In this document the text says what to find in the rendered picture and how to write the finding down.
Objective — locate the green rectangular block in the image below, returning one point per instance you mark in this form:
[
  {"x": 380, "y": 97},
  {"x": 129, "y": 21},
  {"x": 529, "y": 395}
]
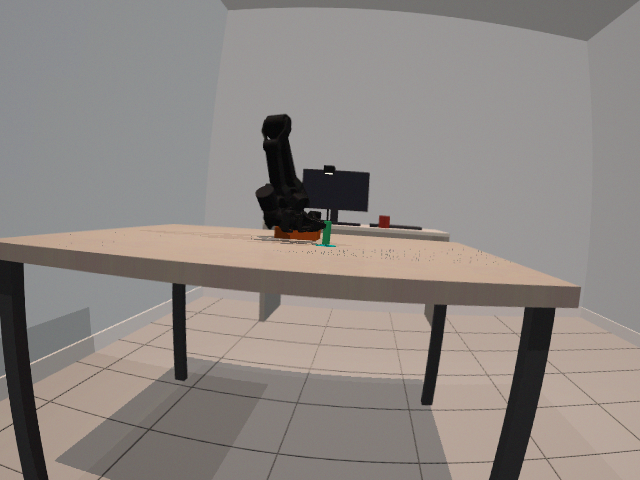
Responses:
[{"x": 327, "y": 233}]

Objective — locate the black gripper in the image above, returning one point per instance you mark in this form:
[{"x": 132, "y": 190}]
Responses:
[{"x": 301, "y": 221}]

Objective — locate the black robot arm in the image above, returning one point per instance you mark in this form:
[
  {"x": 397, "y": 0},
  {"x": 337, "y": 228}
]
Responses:
[{"x": 285, "y": 189}]

